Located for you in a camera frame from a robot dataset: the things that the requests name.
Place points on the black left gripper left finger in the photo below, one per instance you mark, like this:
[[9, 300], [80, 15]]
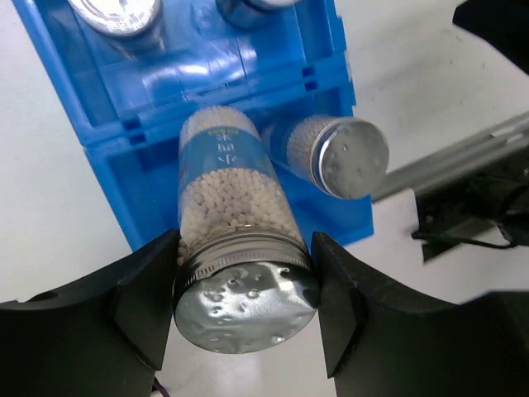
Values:
[[102, 335]]

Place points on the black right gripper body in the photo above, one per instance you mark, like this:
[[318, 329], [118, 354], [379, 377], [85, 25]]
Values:
[[503, 24]]

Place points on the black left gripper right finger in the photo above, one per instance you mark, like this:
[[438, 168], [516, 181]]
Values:
[[382, 338]]

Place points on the silver lid bottle front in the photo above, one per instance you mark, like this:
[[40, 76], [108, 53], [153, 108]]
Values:
[[246, 280]]

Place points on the silver lid bottle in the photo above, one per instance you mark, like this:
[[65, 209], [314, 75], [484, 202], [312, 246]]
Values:
[[246, 280], [345, 157]]

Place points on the white lid jar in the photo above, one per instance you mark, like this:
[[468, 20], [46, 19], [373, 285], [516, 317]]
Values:
[[248, 14], [131, 26]]

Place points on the white lid jar front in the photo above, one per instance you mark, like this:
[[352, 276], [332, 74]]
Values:
[[131, 26]]

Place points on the blue bin middle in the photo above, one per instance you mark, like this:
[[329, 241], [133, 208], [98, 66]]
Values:
[[110, 92]]

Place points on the aluminium frame rail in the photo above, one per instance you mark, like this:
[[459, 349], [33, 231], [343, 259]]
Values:
[[454, 162]]

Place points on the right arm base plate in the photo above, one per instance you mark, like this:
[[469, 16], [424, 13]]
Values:
[[488, 208]]

